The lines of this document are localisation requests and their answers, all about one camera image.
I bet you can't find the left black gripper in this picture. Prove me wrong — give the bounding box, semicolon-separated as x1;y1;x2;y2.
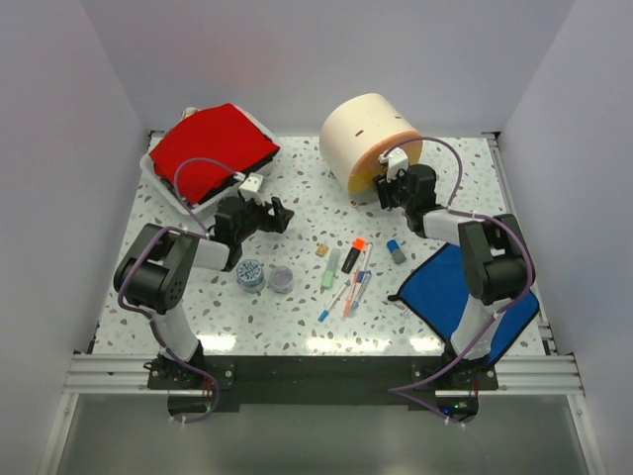
234;195;293;244

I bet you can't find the white pen red tip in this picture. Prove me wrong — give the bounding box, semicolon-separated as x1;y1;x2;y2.
359;242;373;280

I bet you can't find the black orange highlighter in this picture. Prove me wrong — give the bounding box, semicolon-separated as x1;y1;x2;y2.
341;237;365;274

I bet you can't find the round beige drawer organizer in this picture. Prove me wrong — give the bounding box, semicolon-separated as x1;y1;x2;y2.
318;93;422;201

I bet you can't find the green highlighter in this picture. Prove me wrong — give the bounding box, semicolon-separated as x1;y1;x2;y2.
320;248;341;289

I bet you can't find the white pen blue clip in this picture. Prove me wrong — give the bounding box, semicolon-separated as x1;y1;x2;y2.
350;271;372;312

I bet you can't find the white blue cap pen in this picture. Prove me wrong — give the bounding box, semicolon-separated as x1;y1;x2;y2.
317;280;350;323

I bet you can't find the orange pen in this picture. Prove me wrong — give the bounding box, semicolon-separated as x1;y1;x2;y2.
342;268;364;319

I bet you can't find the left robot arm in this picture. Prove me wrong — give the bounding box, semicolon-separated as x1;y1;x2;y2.
113;196;294;388

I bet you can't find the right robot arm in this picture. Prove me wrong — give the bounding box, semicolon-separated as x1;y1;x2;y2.
373;165;535;389

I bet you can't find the purple glitter tape roll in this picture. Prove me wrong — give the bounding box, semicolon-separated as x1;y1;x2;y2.
268;266;294;294

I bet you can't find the blue patterned tape roll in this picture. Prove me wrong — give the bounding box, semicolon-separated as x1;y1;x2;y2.
235;259;265;294

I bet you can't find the black cloth under red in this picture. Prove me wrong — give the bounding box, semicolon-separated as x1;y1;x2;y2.
195;123;281;211

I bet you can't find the blue grey glue stick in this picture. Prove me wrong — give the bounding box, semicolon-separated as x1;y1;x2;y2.
387;239;407;265

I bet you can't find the white plastic basket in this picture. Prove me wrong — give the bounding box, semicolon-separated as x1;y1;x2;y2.
140;104;278;217

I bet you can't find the blue microfiber cloth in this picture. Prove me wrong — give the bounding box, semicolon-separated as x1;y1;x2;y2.
392;244;540;368

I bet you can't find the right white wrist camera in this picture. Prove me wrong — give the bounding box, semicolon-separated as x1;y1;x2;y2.
379;147;408;182

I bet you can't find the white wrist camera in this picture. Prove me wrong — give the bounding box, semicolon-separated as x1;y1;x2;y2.
238;173;263;200
379;147;408;182

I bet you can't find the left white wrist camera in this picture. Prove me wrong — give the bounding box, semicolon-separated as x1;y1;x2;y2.
238;173;263;200

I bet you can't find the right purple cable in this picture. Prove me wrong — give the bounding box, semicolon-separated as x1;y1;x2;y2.
387;136;538;422

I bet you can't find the purple cable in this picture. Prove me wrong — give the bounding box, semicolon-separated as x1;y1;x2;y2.
387;136;538;422
117;157;248;425

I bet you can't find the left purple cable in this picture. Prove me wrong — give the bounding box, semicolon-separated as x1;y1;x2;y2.
117;157;248;425

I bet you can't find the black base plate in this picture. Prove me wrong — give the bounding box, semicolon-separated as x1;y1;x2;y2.
147;353;500;415

